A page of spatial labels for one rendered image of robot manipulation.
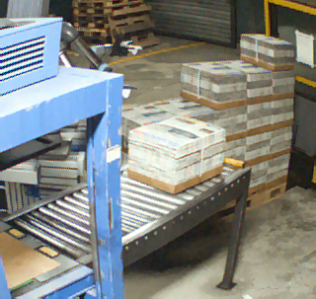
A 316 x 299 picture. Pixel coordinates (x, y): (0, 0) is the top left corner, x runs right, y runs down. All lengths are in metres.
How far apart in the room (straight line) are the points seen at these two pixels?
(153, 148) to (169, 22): 9.17
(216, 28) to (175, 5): 1.00
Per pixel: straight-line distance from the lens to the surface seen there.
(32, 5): 3.47
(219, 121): 4.21
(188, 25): 11.83
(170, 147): 2.90
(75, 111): 1.76
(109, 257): 2.07
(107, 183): 1.95
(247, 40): 4.70
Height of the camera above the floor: 1.98
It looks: 19 degrees down
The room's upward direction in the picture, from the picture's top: 2 degrees clockwise
